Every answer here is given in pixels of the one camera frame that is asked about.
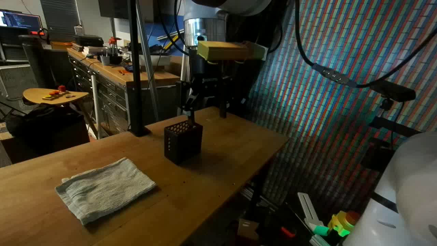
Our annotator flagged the lit computer monitor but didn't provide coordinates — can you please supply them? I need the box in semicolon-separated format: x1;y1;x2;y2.
0;10;43;32

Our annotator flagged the black stereo camera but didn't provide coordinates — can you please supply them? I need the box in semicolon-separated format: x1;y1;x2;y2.
367;80;417;104

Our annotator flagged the small brown cardboard box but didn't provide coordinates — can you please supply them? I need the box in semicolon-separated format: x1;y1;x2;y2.
236;218;260;244

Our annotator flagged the light grey cloth towel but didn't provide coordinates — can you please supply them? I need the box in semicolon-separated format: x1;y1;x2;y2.
54;156;157;227

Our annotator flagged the yellowish wrist camera block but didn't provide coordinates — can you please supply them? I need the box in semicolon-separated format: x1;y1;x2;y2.
196;40;269;63

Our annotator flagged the small black perforated basket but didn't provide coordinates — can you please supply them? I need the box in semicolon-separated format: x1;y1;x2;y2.
162;119;204;167

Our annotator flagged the black camera stand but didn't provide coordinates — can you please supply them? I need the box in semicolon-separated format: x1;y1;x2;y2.
360;98;420;174

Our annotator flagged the green plastic piece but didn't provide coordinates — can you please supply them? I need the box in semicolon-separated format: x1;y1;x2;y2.
311;222;330;238

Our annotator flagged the wooden workbench with drawers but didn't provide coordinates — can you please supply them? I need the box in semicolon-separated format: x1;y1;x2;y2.
66;47;183;136

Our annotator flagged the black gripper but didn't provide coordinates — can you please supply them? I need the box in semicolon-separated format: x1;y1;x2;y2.
181;61;234;128

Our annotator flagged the white plastic bar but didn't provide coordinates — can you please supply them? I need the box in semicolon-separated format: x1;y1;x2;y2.
296;192;325;226

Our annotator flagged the patterned backdrop screen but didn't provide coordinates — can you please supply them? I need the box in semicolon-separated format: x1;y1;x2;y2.
244;0;437;216

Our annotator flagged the small red object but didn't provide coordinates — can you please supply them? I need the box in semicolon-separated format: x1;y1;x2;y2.
278;226;297;241

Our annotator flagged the black vertical pole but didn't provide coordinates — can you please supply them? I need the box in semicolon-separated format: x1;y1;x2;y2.
125;0;153;139

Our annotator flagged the flat black case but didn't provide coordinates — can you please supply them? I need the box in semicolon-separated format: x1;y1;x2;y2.
73;35;105;48

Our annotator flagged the red hand tool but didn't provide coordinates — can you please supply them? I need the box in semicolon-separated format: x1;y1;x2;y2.
42;84;72;102

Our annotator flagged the red flowers black pot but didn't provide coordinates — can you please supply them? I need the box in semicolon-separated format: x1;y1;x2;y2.
106;36;124;66

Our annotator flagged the yellow green toy block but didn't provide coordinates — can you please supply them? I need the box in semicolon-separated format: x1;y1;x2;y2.
326;210;360;238

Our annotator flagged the round wooden stool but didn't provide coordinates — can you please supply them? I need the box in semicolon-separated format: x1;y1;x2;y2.
21;87;90;107

